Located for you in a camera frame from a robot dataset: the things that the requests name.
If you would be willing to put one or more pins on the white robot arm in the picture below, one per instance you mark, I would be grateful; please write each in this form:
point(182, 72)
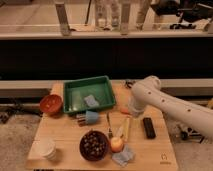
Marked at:
point(148, 92)

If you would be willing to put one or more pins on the green plastic tray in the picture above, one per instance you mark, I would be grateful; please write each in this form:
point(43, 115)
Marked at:
point(75, 91)

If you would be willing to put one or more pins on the blue sponge in tray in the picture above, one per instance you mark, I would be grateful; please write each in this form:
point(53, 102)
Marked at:
point(91, 101)

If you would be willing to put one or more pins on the orange carrot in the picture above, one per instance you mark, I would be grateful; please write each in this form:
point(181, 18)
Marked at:
point(124, 111)

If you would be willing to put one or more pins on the blue cup with brush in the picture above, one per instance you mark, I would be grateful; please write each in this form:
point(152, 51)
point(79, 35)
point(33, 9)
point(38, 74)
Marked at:
point(88, 118)

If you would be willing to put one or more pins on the metal fork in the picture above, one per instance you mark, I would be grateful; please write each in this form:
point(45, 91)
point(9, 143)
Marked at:
point(110, 133)

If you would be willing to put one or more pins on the red bowl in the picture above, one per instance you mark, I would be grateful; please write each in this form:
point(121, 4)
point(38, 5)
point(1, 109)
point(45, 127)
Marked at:
point(51, 104)

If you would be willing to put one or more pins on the apple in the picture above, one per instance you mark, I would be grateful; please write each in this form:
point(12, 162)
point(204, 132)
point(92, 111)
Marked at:
point(116, 144)

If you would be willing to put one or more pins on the dark bowl with food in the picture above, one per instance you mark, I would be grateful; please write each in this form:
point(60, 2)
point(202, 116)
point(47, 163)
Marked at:
point(94, 146)

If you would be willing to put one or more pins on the black remote control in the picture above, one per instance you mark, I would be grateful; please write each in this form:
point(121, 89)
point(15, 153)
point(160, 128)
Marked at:
point(149, 129)

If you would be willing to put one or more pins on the blue cloth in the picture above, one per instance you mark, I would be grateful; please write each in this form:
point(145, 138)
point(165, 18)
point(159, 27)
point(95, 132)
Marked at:
point(122, 158)

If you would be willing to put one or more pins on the white stacked bowls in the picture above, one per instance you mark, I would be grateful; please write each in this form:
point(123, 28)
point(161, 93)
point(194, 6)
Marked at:
point(46, 148)

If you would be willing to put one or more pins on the black office chair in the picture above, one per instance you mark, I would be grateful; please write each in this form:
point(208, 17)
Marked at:
point(188, 11)

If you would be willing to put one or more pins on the black handled scissors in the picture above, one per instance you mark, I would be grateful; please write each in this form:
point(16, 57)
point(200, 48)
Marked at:
point(129, 83)

